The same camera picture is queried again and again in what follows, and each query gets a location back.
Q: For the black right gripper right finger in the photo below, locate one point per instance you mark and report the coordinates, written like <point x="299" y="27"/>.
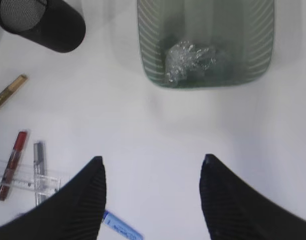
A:
<point x="234" y="210"/>

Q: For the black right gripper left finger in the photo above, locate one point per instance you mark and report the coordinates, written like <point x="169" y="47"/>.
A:
<point x="75" y="212"/>

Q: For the blue scissors with cap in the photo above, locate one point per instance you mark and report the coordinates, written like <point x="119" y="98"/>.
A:
<point x="119" y="226"/>

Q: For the clear plastic sheet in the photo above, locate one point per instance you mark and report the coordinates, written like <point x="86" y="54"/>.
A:
<point x="188" y="64"/>

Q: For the clear plastic ruler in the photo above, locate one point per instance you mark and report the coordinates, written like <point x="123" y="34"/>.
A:
<point x="24" y="178"/>

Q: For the silver glitter pen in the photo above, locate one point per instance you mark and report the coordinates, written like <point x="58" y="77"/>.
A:
<point x="39" y="172"/>

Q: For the red glitter pen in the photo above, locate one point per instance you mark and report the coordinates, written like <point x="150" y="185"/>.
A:
<point x="12" y="164"/>

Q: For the gold glitter pen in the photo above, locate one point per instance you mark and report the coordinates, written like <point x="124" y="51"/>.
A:
<point x="12" y="88"/>

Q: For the green woven plastic basket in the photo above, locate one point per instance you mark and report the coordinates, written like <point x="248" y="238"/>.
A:
<point x="205" y="44"/>

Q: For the black mesh pen cup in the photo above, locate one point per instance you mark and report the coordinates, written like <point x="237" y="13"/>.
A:
<point x="53" y="24"/>

